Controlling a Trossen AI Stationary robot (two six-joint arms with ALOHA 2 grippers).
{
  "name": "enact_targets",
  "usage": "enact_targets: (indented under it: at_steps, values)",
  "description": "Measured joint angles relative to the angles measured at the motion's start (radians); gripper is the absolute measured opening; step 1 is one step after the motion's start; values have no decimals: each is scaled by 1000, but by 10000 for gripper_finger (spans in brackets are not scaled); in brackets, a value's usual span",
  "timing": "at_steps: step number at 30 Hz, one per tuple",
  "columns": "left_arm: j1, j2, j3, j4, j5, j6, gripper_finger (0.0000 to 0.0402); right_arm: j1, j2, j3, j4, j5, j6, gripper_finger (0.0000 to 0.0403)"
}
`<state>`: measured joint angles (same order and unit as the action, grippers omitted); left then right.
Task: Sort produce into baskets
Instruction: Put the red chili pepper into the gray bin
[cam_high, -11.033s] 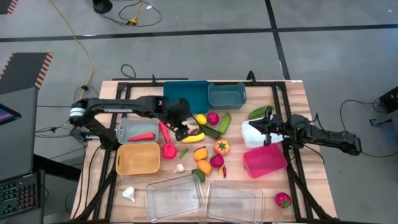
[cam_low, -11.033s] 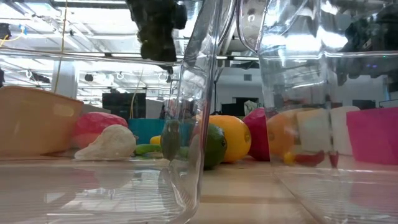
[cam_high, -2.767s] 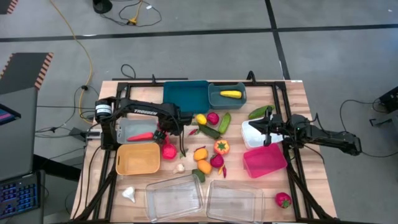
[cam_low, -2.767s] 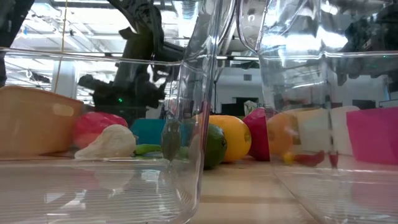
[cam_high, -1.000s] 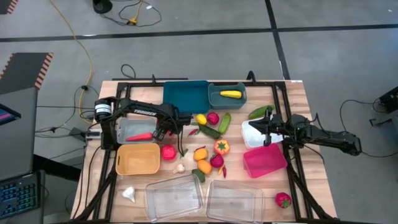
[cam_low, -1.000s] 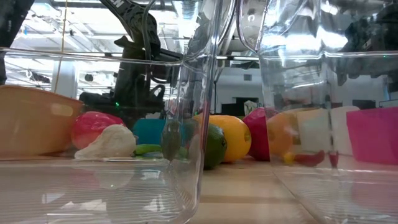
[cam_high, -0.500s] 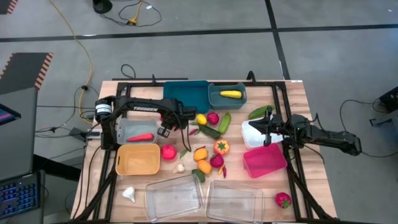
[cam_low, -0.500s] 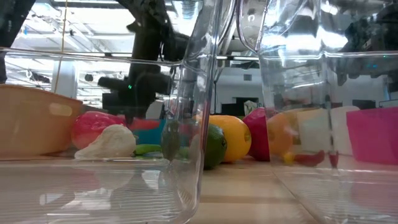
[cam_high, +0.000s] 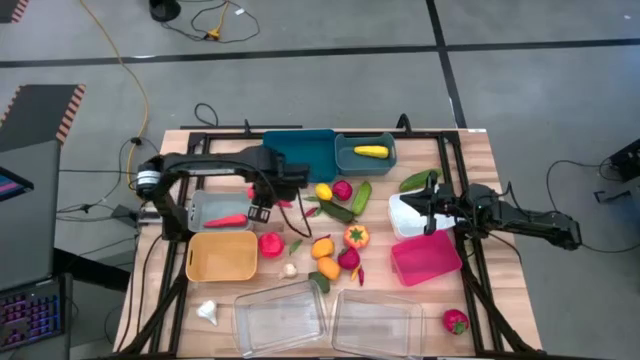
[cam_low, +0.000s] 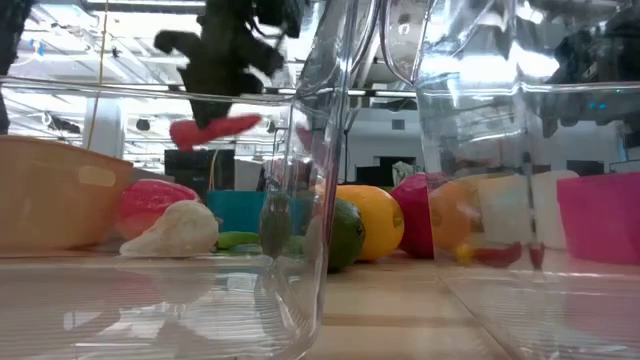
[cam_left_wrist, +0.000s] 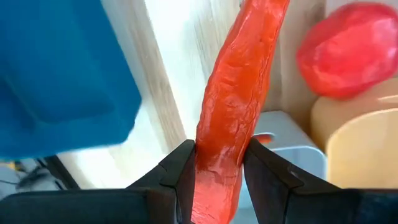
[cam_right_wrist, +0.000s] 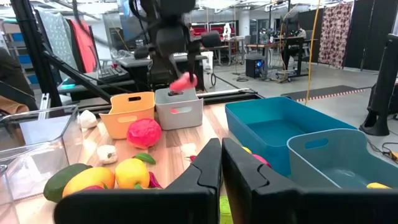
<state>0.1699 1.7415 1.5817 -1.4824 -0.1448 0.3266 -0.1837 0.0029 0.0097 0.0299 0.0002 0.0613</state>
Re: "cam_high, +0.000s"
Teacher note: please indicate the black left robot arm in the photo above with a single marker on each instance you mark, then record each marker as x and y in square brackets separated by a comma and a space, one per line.
[210, 162]

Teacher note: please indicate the backlit black keyboard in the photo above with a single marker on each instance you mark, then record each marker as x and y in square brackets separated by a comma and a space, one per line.
[30, 315]

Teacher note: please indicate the small black striped-edge mat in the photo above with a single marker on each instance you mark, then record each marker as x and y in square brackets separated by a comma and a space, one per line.
[7, 9]

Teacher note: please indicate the light green toy cucumber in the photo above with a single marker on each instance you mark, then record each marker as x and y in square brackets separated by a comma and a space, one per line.
[361, 198]

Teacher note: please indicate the white toy garlic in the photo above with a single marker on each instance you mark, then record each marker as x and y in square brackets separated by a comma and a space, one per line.
[208, 311]
[289, 270]

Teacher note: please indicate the plain red toy tomato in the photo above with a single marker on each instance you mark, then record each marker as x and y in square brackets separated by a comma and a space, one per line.
[271, 245]

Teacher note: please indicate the dark blue plastic bin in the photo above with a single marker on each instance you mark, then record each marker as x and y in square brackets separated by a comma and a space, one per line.
[320, 150]

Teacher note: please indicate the yellow toy lemon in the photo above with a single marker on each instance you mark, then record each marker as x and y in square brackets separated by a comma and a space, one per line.
[324, 192]

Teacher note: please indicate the orange tomato with green top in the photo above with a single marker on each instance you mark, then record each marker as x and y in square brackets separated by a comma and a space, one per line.
[356, 237]

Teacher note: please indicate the grey desk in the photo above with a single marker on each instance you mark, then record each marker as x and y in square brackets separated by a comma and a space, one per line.
[30, 235]

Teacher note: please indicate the tan plastic basket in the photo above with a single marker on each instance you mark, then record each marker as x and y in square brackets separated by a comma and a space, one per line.
[222, 256]

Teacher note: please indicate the small yellow chili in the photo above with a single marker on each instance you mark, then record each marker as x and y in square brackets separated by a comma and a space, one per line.
[354, 273]

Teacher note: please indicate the black equipment box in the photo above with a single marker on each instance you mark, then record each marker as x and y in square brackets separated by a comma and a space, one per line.
[627, 160]

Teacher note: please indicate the black round stand base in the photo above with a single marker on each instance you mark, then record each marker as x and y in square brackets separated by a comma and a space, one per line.
[165, 9]

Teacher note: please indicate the small green chili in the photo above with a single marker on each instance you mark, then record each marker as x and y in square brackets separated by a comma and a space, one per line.
[311, 199]
[295, 247]

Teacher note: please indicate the pink plastic bin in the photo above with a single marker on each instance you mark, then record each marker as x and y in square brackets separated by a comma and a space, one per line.
[425, 257]

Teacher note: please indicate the clear plastic bin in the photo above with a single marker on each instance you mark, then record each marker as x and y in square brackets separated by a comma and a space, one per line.
[280, 320]
[375, 325]

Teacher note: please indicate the grey-teal plastic basket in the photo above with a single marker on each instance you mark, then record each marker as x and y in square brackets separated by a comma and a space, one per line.
[350, 165]

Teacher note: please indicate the dark green poblano pepper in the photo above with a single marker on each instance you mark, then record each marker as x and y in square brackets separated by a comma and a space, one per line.
[337, 211]

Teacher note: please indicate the yellow power plug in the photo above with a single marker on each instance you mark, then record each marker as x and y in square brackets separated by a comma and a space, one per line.
[214, 34]

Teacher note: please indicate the yellow toy corn cob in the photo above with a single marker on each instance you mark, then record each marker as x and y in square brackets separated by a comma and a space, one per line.
[371, 151]

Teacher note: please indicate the computer screen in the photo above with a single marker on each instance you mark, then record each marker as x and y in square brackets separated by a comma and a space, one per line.
[12, 185]

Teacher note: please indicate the white plastic basket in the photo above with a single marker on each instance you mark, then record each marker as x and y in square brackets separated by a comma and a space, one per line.
[405, 225]

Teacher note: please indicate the small red chili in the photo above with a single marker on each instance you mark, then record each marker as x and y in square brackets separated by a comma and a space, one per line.
[310, 212]
[323, 237]
[361, 276]

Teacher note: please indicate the grey plastic basket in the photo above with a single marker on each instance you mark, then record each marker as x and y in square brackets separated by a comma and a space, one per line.
[215, 206]

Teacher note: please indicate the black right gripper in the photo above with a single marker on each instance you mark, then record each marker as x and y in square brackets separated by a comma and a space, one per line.
[452, 202]

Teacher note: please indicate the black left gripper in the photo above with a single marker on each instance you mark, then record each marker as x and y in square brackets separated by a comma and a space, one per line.
[280, 177]

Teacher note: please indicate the black metal rig frame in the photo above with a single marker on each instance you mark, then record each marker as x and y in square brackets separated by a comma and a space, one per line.
[230, 135]

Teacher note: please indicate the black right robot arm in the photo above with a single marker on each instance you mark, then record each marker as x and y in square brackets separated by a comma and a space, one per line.
[540, 225]

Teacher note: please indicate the orange toy fruit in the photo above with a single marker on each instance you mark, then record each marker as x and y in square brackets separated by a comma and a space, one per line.
[323, 249]
[328, 269]

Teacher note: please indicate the large black striped-edge mat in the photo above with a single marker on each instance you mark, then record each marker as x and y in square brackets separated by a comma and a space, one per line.
[35, 115]

